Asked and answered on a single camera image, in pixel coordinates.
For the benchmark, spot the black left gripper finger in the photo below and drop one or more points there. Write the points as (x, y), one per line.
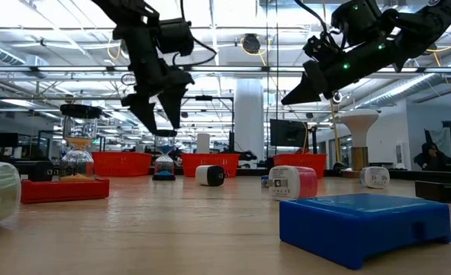
(147, 112)
(173, 107)

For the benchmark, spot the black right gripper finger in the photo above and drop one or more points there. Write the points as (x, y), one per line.
(303, 93)

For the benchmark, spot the orange sand hourglass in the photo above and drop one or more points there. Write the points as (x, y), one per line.
(81, 111)

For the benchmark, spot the blue sand hourglass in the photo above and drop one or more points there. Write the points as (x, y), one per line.
(165, 176)

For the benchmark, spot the white and black wall charger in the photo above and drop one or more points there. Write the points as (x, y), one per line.
(210, 176)

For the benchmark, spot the pink and white wall charger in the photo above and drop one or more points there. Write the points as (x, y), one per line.
(294, 183)

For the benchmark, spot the blue and white wall charger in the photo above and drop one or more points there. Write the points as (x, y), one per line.
(374, 178)

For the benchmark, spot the red plastic case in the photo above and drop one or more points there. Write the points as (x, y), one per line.
(65, 191)

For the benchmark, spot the blue plastic case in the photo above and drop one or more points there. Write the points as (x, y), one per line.
(362, 229)

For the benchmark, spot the black digital display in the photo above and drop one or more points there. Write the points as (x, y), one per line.
(442, 192)

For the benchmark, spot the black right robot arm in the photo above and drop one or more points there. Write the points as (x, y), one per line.
(419, 23)

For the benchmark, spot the black monitor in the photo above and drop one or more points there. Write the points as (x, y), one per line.
(288, 133)

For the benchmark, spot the white cylinder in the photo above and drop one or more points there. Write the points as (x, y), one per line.
(203, 143)

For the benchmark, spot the white mushroom table lamp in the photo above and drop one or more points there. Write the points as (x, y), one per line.
(358, 122)

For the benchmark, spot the red plastic basket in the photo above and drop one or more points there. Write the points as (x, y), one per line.
(210, 159)
(305, 160)
(122, 165)

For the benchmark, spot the white square column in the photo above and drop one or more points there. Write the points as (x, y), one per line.
(249, 114)

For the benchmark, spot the person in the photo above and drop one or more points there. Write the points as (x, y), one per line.
(433, 158)

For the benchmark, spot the dark background monitor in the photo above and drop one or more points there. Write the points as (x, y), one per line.
(4, 140)

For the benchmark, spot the black metal rig frame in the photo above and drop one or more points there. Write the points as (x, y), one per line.
(204, 98)

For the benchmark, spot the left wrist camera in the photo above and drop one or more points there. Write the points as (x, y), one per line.
(175, 38)

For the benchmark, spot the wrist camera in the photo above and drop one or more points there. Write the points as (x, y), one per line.
(175, 38)
(318, 49)

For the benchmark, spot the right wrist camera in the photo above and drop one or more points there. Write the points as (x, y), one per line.
(318, 49)

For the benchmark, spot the black aluminium table frame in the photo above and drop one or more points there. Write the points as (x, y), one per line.
(248, 172)

